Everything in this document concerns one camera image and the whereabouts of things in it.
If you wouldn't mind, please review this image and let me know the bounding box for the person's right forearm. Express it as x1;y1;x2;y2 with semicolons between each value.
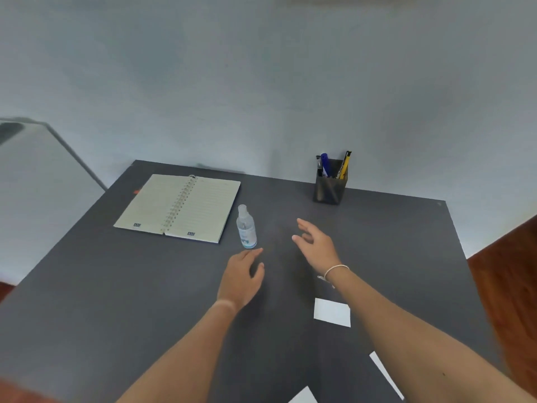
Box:
323;266;534;403

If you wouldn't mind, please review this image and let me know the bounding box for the person's left forearm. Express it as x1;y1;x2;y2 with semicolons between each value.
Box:
117;299;242;403

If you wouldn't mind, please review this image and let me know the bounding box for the black square pen holder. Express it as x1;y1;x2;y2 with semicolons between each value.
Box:
313;158;348;205

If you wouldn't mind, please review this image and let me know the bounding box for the white string bracelet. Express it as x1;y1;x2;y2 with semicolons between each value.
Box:
317;264;350;289

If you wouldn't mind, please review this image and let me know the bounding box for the open spiral notebook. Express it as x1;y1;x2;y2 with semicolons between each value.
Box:
113;174;241;244

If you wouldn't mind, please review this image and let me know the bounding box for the white paper card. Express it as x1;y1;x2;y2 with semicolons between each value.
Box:
369;351;405;401
288;386;318;403
314;298;351;328

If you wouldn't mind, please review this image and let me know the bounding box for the clear spray bottle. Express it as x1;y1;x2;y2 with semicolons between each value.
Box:
236;204;258;250

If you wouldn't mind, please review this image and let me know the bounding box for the person's right hand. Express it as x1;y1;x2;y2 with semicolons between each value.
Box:
292;218;349;277

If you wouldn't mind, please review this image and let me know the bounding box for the person's left hand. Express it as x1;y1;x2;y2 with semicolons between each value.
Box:
216;248;265;312

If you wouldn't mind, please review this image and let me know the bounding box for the yellow utility knife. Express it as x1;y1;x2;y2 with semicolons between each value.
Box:
337;151;352;180

